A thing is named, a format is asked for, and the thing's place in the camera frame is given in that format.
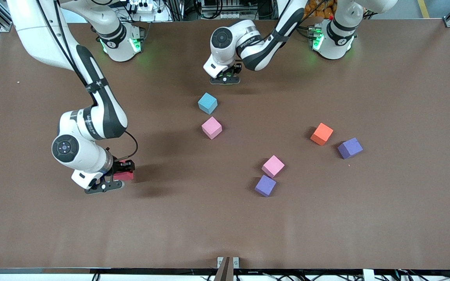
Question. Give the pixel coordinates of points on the white power strip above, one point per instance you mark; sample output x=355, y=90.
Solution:
x=145, y=6

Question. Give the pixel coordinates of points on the light blue foam cube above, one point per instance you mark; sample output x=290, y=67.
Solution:
x=207, y=103

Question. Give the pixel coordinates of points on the brown camera pole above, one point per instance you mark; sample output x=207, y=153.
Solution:
x=225, y=271

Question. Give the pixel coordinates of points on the purple foam cube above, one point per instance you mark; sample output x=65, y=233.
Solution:
x=350, y=148
x=265, y=185

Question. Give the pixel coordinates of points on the red foam cube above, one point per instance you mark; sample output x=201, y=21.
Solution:
x=125, y=175

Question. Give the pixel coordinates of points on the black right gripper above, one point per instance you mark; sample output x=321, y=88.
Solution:
x=118, y=167

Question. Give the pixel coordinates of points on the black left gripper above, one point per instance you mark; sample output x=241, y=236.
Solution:
x=234, y=71

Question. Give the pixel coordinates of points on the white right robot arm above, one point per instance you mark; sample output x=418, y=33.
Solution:
x=104, y=113

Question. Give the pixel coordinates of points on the orange foam cube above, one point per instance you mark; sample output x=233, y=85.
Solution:
x=321, y=134

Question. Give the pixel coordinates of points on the light pink foam cube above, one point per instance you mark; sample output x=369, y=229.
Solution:
x=273, y=166
x=211, y=127

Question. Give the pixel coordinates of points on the background electronics rack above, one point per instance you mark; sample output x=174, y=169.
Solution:
x=225, y=8

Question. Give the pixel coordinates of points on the small metal bracket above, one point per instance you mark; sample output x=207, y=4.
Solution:
x=220, y=261

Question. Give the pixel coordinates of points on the bag of orange items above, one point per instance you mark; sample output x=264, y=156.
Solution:
x=320, y=8

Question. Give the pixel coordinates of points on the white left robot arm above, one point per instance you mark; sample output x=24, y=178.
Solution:
x=256, y=47

